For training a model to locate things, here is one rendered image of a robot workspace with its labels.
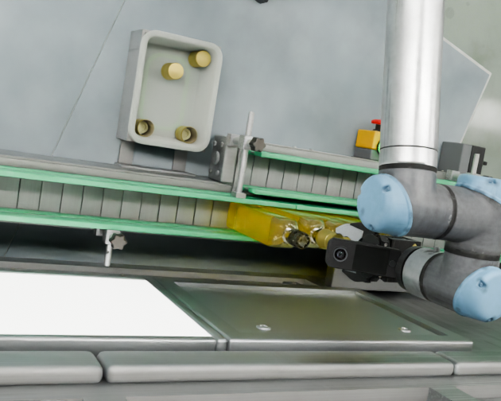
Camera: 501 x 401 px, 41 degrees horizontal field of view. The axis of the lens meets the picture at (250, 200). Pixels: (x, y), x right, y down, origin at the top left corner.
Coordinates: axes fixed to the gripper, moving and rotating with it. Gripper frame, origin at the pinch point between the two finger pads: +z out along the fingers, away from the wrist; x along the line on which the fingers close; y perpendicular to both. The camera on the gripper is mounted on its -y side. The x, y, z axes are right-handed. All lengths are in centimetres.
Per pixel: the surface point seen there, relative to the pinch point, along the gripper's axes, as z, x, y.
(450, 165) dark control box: 35, 17, 56
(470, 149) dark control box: 32, 22, 59
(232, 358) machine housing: -21.5, -13.2, -28.2
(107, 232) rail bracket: 18.6, -4.8, -35.6
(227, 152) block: 26.8, 12.3, -11.2
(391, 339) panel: -15.8, -12.3, 2.9
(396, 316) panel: -0.8, -12.9, 16.1
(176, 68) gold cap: 33.8, 27.5, -21.9
